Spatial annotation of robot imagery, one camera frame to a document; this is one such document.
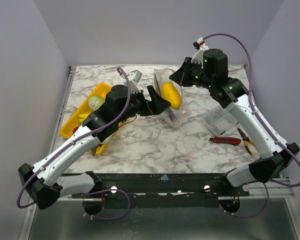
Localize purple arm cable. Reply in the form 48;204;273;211
202;32;300;187
16;66;132;209

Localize clear plastic screw box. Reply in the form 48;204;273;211
203;106;238;136

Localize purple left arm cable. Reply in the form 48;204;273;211
16;66;132;209

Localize red black utility knife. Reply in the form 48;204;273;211
209;136;241;146

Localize black mounting rail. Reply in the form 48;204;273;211
71;173;249;208

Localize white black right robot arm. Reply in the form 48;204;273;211
169;48;300;196

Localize yellow plastic tray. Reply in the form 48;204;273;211
60;82;123;155

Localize yellow black pliers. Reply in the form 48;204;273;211
237;127;256;157

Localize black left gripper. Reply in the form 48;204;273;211
117;84;171;123

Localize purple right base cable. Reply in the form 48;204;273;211
219;183;270;218

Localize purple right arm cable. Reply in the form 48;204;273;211
202;32;300;187

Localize green toy scallion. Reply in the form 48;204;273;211
154;72;164;97

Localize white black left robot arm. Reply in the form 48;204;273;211
18;84;171;210

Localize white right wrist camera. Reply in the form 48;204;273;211
191;37;209;65

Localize grey toy fish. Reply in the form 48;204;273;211
90;144;104;156

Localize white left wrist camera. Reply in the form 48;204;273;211
127;70;142;94

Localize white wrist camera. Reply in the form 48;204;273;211
127;70;142;94
191;37;209;65

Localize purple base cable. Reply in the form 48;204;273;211
82;188;131;221
219;183;270;218

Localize green toy celery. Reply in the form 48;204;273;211
101;133;115;145

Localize red toy tomato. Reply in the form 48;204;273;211
72;126;79;134

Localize clear zip top bag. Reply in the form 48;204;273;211
153;68;192;128

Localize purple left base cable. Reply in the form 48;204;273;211
82;188;131;221

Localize green toy cabbage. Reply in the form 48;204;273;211
87;95;105;111

